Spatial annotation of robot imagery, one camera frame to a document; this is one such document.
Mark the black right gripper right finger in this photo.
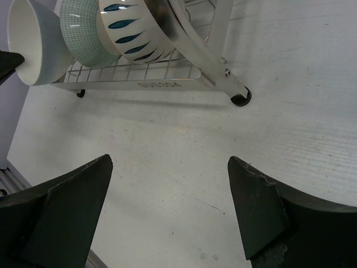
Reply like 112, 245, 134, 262
228, 156, 356, 267

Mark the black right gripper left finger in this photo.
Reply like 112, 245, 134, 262
1, 154, 113, 267

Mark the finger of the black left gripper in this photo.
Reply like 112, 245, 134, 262
0, 51, 25, 84

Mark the white ceramic bowl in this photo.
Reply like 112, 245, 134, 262
7, 0, 74, 86

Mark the light green ceramic bowl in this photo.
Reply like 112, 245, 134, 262
60, 1, 121, 69

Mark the stainless steel dish rack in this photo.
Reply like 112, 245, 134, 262
53, 1, 252, 107

